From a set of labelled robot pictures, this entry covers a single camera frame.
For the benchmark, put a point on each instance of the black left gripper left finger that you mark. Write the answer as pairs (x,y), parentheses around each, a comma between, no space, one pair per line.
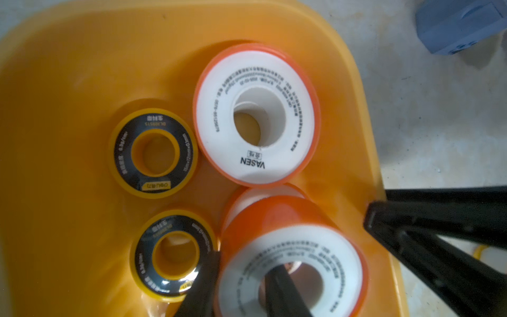
(199,300)

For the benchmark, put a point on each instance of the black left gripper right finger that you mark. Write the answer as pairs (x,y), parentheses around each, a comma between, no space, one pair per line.
(281,296)

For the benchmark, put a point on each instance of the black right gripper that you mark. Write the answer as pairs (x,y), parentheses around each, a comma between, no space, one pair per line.
(407,226)

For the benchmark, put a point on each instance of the black yellow sealing tape roll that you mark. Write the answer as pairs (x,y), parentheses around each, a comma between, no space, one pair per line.
(169,252)
(153,153)

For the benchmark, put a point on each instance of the orange white sealing tape roll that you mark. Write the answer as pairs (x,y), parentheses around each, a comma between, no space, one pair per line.
(286,229)
(257,116)
(244,197)

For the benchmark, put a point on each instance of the yellow plastic storage box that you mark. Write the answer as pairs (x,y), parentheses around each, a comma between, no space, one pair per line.
(71,73)

